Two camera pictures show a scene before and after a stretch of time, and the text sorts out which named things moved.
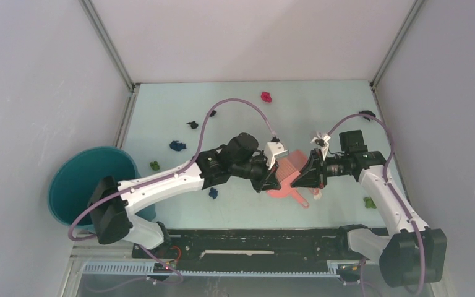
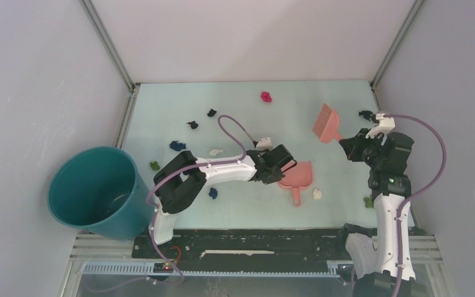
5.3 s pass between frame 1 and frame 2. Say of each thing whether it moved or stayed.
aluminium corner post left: stayed
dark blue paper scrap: stayed
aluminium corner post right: stayed
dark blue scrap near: stayed
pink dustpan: moved
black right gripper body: moved
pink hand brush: moved
